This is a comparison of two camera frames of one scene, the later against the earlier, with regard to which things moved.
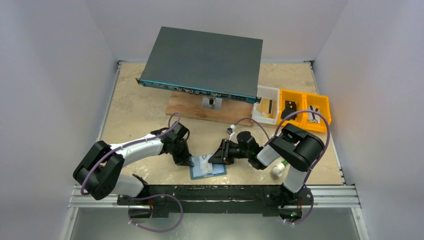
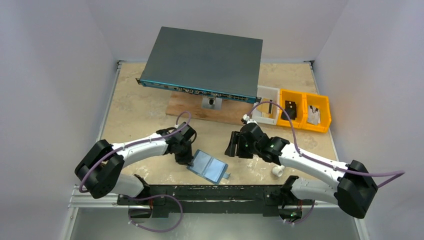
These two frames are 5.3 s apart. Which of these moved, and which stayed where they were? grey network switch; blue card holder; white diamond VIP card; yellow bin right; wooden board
Moved: white diamond VIP card; blue card holder
Stayed: yellow bin right; wooden board; grey network switch
